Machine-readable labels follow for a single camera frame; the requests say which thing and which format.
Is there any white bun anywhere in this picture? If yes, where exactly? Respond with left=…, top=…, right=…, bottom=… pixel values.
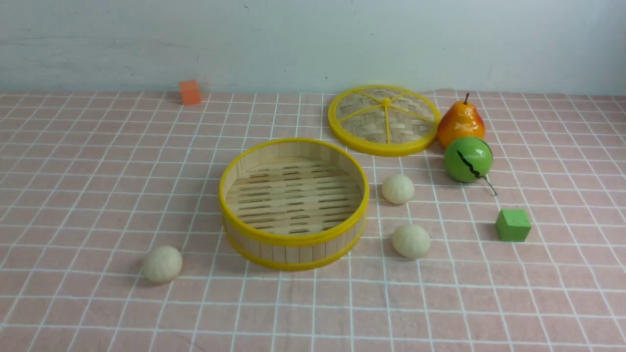
left=381, top=174, right=415, bottom=205
left=391, top=223, right=431, bottom=259
left=142, top=245, right=183, bottom=285

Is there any bamboo steamer tray yellow rim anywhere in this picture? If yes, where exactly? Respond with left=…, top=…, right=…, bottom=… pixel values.
left=219, top=138, right=370, bottom=270

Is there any woven steamer lid yellow rim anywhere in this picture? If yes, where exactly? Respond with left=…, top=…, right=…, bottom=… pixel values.
left=327, top=85, right=441, bottom=157

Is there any orange foam cube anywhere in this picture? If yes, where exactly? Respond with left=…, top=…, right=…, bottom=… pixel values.
left=179, top=80, right=202, bottom=106

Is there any orange yellow toy pear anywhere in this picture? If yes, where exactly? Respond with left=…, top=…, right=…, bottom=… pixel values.
left=436, top=93, right=486, bottom=149

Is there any green foam cube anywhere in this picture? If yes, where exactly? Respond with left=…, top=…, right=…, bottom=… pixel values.
left=495, top=209, right=532, bottom=242

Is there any pink checked tablecloth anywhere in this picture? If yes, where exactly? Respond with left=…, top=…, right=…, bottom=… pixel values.
left=0, top=91, right=626, bottom=352

